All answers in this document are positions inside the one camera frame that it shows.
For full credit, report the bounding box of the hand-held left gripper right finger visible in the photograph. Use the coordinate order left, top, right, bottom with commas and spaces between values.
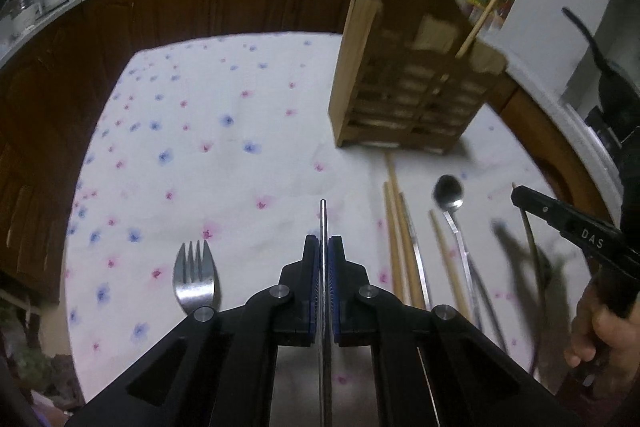
327, 235, 585, 427

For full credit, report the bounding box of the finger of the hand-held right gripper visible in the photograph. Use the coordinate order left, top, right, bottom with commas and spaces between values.
561, 7, 609, 74
510, 185, 627, 269

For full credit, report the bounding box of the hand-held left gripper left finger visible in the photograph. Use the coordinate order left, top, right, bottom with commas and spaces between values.
65, 234, 321, 427

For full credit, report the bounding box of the brown wooden chopstick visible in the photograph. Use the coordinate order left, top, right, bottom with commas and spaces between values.
510, 180, 542, 376

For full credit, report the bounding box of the wooden utensil holder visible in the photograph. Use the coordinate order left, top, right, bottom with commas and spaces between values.
327, 0, 509, 155

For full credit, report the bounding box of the person's right hand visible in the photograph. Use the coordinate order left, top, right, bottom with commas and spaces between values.
565, 291, 640, 389

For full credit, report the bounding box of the silver metal fork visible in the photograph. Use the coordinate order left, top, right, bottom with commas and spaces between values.
173, 239, 221, 315

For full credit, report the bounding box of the silver metal spoon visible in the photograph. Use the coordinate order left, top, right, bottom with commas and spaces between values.
431, 173, 484, 331

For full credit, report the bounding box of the white floral tablecloth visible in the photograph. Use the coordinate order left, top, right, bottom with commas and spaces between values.
62, 32, 608, 400

